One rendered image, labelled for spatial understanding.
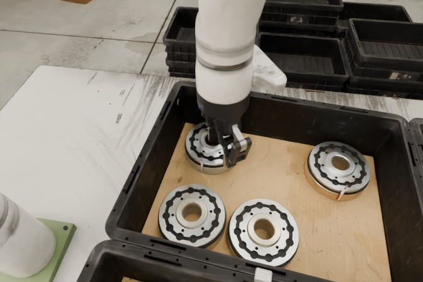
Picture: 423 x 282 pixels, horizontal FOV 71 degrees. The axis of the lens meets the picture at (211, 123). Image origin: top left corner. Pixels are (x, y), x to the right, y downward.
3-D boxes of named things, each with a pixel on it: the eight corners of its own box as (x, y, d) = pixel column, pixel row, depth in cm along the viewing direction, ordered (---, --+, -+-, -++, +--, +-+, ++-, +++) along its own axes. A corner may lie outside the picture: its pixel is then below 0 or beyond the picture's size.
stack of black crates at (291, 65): (247, 121, 153) (255, 68, 128) (250, 84, 173) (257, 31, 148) (326, 129, 150) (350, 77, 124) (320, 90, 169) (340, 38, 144)
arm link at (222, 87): (288, 90, 40) (298, 51, 35) (212, 116, 36) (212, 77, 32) (254, 53, 45) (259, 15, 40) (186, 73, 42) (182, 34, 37)
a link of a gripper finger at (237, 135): (223, 120, 41) (221, 127, 43) (237, 150, 40) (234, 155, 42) (238, 115, 42) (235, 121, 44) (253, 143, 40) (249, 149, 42)
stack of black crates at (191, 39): (172, 114, 157) (161, 40, 123) (183, 78, 176) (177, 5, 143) (247, 122, 153) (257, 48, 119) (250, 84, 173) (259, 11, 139)
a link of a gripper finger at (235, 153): (232, 141, 40) (225, 155, 46) (238, 153, 40) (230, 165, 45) (250, 135, 41) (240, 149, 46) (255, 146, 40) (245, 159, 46)
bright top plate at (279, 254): (223, 259, 41) (223, 258, 40) (234, 194, 47) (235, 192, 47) (298, 276, 39) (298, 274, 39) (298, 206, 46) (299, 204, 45)
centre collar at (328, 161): (325, 174, 49) (326, 172, 49) (323, 151, 52) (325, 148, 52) (355, 179, 49) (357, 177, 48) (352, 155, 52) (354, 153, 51)
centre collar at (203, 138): (195, 147, 53) (195, 145, 52) (205, 128, 56) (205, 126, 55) (221, 155, 52) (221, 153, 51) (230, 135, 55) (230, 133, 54)
